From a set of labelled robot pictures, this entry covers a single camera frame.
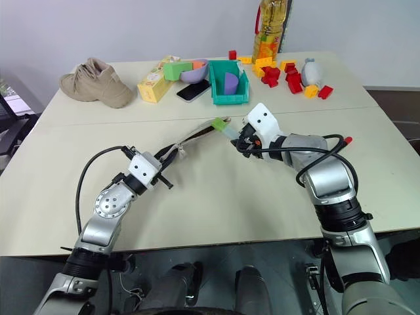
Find large yellow toy brick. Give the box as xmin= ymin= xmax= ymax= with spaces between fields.
xmin=251 ymin=56 xmax=275 ymax=77

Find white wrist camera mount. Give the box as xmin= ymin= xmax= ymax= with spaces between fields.
xmin=127 ymin=152 xmax=163 ymax=192
xmin=245 ymin=102 xmax=283 ymax=162

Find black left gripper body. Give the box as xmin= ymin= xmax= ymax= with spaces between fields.
xmin=150 ymin=154 xmax=167 ymax=186

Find yellow printed carton box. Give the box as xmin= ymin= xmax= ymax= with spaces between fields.
xmin=136 ymin=55 xmax=183 ymax=104

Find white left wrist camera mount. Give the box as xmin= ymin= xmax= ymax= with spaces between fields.
xmin=127 ymin=152 xmax=163 ymax=192

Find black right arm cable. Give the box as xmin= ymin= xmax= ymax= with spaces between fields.
xmin=258 ymin=133 xmax=359 ymax=188

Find green L-shaped block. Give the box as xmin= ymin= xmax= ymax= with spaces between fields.
xmin=163 ymin=61 xmax=194 ymax=83

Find grid pattern zip pouch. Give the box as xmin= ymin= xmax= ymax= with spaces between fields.
xmin=156 ymin=117 xmax=232 ymax=162

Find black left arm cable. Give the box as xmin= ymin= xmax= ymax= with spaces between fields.
xmin=75 ymin=145 xmax=136 ymax=234

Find teal plastic storage bin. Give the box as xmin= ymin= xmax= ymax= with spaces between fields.
xmin=207 ymin=59 xmax=251 ymax=106

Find beige suede shoe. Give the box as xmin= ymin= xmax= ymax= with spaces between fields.
xmin=58 ymin=57 xmax=135 ymax=110

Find dark bulky shape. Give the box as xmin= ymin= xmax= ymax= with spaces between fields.
xmin=385 ymin=241 xmax=420 ymax=284

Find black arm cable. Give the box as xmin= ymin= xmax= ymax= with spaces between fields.
xmin=75 ymin=145 xmax=136 ymax=234
xmin=258 ymin=133 xmax=359 ymax=188

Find green cap highlighter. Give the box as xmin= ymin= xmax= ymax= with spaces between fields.
xmin=211 ymin=117 xmax=240 ymax=139

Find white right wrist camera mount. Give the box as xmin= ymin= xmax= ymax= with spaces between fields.
xmin=245 ymin=102 xmax=283 ymax=162

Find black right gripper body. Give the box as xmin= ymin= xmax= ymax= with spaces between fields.
xmin=236 ymin=121 xmax=265 ymax=160

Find purple plastic bowl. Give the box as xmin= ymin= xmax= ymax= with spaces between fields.
xmin=180 ymin=58 xmax=211 ymax=85

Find black smartphone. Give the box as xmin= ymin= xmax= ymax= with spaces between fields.
xmin=176 ymin=78 xmax=212 ymax=104

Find black chair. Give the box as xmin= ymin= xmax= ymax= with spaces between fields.
xmin=0 ymin=94 xmax=37 ymax=157

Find dark rounded shape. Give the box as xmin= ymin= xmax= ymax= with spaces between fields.
xmin=234 ymin=264 xmax=270 ymax=315

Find grey plush fish toy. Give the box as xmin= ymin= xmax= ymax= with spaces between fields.
xmin=301 ymin=57 xmax=324 ymax=87

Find yellow cooking oil bottle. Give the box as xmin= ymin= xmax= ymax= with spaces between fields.
xmin=251 ymin=0 xmax=290 ymax=65

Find purple half-round block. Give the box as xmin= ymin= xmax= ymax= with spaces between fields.
xmin=223 ymin=72 xmax=241 ymax=96

